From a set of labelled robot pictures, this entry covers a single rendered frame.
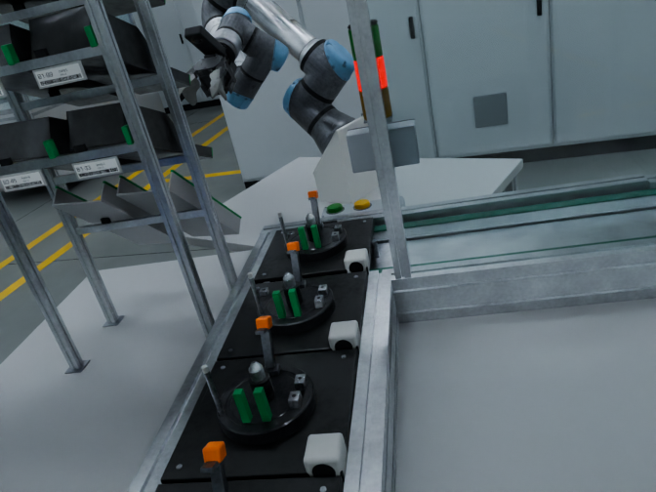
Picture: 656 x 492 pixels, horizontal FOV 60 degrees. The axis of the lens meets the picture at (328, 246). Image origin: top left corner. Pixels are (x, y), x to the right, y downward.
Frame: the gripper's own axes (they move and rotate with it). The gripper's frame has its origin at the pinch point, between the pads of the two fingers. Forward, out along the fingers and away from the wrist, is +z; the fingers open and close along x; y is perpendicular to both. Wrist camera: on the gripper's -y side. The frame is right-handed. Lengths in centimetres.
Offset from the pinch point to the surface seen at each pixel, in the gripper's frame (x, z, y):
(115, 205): 8.7, 31.6, 1.6
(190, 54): 403, -584, 326
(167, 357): 0, 55, 24
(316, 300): -37, 50, 10
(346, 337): -44, 58, 8
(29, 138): 13.3, 32.2, -18.6
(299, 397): -42, 71, 1
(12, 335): 217, -17, 153
